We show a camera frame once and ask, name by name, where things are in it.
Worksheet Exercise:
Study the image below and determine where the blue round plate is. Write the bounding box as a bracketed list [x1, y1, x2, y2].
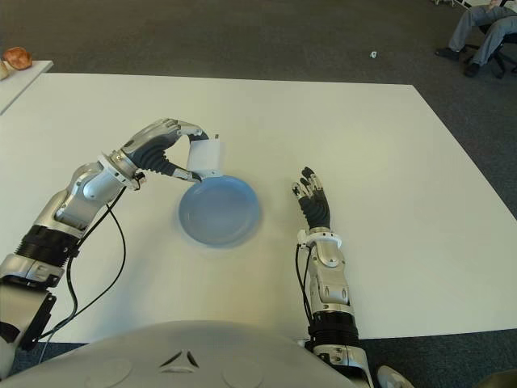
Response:
[178, 175, 263, 248]

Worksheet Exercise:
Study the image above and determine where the white charger block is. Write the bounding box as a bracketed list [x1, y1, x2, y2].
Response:
[187, 135, 226, 179]

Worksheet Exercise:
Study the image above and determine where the reddish brown bread roll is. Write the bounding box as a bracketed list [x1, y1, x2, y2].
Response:
[2, 47, 33, 70]

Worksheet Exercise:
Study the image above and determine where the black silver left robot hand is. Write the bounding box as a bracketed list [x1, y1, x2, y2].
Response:
[107, 118, 211, 185]

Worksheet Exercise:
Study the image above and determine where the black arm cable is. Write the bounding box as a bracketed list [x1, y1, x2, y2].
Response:
[38, 200, 127, 365]
[294, 244, 316, 324]

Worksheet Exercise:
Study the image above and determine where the white side table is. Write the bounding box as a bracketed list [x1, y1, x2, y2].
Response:
[0, 59, 54, 116]

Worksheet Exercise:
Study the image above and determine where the grey robot torso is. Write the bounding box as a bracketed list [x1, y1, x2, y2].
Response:
[0, 319, 360, 388]

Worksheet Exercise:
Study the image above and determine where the seated person in jeans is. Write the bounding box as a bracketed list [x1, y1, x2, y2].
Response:
[435, 0, 517, 78]

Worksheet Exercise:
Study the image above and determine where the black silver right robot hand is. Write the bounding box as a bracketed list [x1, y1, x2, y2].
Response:
[291, 166, 333, 232]

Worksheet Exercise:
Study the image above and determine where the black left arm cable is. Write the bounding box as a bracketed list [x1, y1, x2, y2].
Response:
[38, 200, 127, 365]

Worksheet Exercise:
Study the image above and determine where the beige shoe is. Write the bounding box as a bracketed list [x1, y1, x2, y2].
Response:
[378, 365, 410, 388]

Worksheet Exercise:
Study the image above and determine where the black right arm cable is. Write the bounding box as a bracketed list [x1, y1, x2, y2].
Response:
[294, 244, 316, 324]

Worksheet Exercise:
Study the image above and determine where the black office chair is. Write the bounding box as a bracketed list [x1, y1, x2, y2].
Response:
[460, 19, 517, 80]

